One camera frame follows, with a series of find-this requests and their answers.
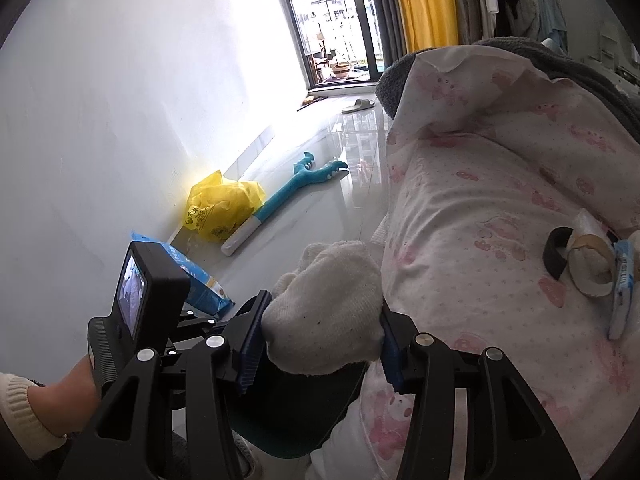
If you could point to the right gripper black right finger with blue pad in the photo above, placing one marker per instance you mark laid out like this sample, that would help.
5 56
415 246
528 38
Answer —
473 415

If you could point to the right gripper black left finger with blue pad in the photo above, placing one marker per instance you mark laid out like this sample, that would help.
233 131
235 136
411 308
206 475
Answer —
130 434

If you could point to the white sock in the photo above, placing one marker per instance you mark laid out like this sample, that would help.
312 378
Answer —
326 313

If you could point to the dark green trash bin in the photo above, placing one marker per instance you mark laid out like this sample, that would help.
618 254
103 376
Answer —
289 415

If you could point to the person's left hand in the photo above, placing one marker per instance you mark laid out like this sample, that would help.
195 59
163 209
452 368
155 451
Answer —
66 406

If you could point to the blue pet food bag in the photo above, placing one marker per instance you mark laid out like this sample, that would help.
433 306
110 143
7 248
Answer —
206 294

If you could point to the grey fluffy slipper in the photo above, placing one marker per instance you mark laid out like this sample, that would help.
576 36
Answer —
250 466

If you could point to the yellow plastic bag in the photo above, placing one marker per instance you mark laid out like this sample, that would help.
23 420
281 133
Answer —
216 206

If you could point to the teal dinosaur grabber toy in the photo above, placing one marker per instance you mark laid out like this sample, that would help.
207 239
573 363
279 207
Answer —
304 175

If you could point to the blue white wrapper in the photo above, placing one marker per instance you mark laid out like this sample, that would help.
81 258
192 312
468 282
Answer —
623 288

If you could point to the pink patterned white duvet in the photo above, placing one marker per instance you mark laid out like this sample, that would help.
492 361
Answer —
486 156

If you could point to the beige slipper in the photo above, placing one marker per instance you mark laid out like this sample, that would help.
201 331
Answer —
360 105

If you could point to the black framed balcony door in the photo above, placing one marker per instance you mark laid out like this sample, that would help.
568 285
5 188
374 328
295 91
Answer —
339 41

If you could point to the dark grey blanket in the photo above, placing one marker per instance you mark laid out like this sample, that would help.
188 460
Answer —
555 65

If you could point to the dark grey curtain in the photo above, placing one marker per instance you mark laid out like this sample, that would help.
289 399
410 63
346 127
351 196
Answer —
391 27

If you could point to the yellow curtain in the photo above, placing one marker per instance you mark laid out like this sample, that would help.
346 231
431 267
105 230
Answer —
429 23

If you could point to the hanging clothes on rack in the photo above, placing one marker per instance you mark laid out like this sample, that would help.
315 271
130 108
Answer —
540 20

